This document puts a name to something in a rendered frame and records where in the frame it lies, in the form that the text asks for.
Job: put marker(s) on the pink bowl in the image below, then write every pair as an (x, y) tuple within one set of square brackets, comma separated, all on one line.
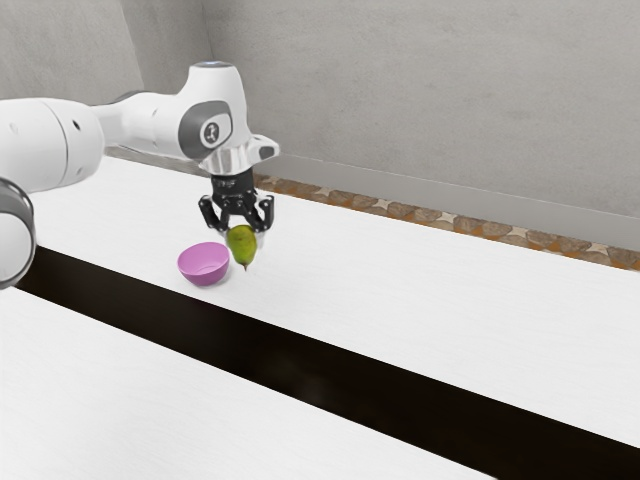
[(204, 263)]

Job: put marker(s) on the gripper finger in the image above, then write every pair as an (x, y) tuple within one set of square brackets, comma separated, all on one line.
[(211, 212), (262, 212)]

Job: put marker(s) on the green pear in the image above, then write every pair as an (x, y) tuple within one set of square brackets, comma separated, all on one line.
[(242, 245)]

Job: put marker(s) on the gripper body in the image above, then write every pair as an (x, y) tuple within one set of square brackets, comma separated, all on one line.
[(232, 187)]

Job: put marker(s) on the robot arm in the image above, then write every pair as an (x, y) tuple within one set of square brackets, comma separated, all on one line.
[(130, 120)]

